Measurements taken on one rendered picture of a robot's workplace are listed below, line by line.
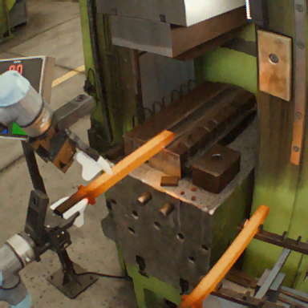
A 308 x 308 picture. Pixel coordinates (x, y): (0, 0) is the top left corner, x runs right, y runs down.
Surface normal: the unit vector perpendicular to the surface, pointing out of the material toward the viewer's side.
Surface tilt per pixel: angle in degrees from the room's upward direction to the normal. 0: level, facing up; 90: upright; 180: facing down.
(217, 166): 0
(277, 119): 90
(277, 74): 90
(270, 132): 90
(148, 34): 90
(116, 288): 0
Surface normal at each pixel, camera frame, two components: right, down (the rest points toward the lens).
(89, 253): -0.07, -0.81
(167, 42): -0.64, 0.48
